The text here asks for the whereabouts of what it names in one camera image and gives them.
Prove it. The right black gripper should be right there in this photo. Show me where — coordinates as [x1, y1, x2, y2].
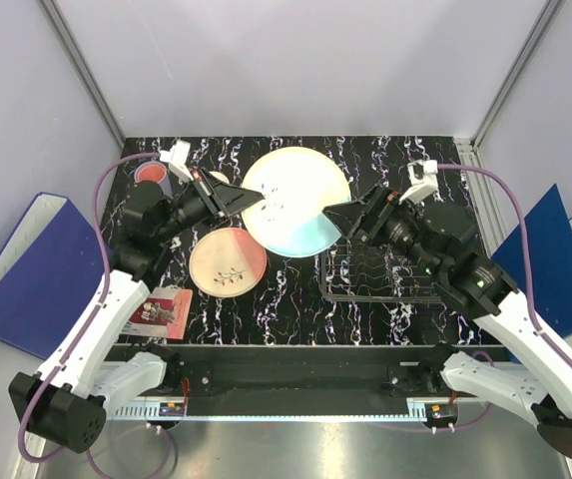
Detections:
[321, 182, 442, 277]

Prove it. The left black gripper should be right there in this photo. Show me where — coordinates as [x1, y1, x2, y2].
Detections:
[155, 167, 263, 243]

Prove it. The red floral bowl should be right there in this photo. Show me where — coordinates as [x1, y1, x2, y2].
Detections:
[210, 171, 230, 184]

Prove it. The wire dish rack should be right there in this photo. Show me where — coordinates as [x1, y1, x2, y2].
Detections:
[319, 239, 440, 304]

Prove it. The beige pink plate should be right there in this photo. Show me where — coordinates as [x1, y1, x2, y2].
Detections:
[189, 228, 268, 298]

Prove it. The lavender plastic cup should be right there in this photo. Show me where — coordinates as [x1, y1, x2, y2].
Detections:
[134, 161, 172, 197]

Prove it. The pink plastic cup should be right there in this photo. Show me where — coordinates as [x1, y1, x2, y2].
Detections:
[135, 162, 167, 184]

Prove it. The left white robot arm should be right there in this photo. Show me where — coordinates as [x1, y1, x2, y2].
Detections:
[9, 169, 264, 463]

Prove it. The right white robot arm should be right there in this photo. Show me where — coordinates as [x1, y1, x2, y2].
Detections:
[322, 186, 572, 459]

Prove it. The pink booklet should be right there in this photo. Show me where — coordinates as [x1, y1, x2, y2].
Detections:
[122, 287, 193, 340]

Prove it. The left blue binder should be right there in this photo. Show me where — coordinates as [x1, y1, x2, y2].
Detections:
[0, 193, 104, 359]

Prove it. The blue binder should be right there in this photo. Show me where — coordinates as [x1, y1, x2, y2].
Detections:
[0, 193, 104, 359]
[490, 183, 572, 350]

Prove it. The right blue binder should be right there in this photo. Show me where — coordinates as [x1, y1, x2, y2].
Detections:
[490, 183, 572, 350]

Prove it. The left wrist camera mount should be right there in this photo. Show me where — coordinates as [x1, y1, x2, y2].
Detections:
[160, 140, 195, 183]

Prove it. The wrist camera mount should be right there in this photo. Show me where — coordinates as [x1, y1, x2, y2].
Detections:
[399, 160, 438, 204]
[160, 140, 195, 183]

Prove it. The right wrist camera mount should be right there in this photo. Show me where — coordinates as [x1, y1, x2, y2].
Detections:
[399, 160, 438, 204]

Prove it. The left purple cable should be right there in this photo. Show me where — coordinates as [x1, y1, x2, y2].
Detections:
[18, 153, 180, 478]

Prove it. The purple cable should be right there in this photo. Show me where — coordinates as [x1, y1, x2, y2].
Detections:
[18, 153, 180, 478]
[437, 163, 572, 430]

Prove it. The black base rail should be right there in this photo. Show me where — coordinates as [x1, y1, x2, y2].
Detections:
[105, 342, 511, 418]

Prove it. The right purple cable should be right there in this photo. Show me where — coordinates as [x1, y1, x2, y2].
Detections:
[437, 163, 572, 430]

